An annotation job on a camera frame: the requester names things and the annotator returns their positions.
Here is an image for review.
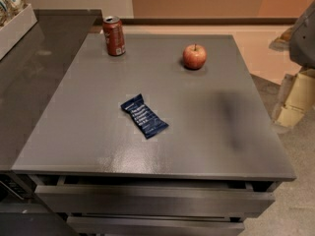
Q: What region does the upper grey drawer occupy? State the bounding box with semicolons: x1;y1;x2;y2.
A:
35;177;275;217

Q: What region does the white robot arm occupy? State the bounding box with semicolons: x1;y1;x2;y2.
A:
269;1;315;129

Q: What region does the red soda can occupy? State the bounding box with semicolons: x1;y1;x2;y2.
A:
102;16;125;56

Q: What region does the grey drawer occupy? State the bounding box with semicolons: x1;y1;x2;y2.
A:
67;216;244;236
35;177;275;217

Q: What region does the lower grey drawer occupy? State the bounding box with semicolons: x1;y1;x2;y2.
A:
67;216;244;236

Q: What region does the red apple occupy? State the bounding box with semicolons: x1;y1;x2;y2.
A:
183;44;207;70

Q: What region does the white box with snacks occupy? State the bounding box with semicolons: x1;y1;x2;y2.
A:
0;0;37;60

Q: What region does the dark blue snack bar wrapper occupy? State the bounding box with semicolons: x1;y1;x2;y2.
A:
121;94;168;139

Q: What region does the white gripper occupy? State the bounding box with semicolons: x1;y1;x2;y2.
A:
272;68;315;128

